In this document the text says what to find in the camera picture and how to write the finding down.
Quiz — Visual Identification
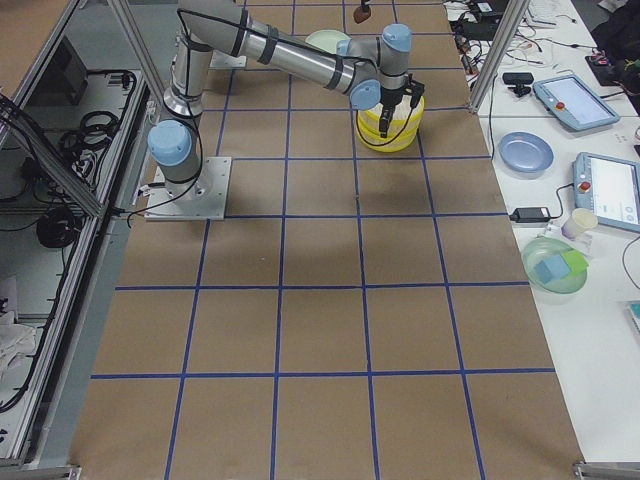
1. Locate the teach pendant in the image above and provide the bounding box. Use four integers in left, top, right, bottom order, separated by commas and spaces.
532, 74, 620, 131
573, 152, 639, 233

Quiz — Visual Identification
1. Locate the brown bun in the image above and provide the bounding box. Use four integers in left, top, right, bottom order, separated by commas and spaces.
353, 5, 371, 24

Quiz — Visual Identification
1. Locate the yellow steamer basket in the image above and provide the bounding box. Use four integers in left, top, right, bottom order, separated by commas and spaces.
356, 121, 418, 153
358, 95, 425, 137

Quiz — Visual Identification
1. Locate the blue plate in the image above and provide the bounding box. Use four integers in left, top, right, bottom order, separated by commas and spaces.
498, 131, 554, 179

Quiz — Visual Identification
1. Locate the green sponge block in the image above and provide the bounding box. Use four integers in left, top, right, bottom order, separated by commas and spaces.
560, 249, 589, 275

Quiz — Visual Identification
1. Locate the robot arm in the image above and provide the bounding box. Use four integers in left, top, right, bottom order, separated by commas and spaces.
144, 1, 425, 221

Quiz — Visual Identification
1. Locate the black power adapter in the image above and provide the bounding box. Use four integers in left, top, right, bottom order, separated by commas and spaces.
509, 207, 553, 224

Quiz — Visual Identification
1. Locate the aluminium frame post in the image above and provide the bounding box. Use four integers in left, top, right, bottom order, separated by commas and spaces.
468, 0, 529, 114

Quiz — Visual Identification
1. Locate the light green plate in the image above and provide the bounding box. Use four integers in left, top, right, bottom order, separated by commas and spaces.
305, 29, 350, 53

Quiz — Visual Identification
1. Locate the blue sponge block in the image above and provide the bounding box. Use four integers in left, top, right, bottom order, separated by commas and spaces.
533, 254, 568, 284

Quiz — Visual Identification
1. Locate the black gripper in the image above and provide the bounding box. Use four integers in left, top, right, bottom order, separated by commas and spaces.
361, 0, 425, 138

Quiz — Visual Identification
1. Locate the teach pendant far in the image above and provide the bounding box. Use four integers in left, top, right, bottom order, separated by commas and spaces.
532, 74, 620, 131

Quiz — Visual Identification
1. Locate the paper cup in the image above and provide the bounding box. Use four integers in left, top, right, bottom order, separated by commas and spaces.
561, 208, 598, 240

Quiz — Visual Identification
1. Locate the teach pendant near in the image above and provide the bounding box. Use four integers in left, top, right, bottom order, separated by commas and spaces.
573, 152, 639, 233

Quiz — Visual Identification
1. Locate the green glass bowl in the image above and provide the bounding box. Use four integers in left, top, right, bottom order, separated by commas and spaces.
522, 237, 589, 294

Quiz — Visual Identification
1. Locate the black webcam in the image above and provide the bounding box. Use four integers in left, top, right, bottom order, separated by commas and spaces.
502, 72, 534, 98

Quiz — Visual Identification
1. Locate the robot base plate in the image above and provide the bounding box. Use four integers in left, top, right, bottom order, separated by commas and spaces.
209, 50, 247, 70
143, 157, 232, 221

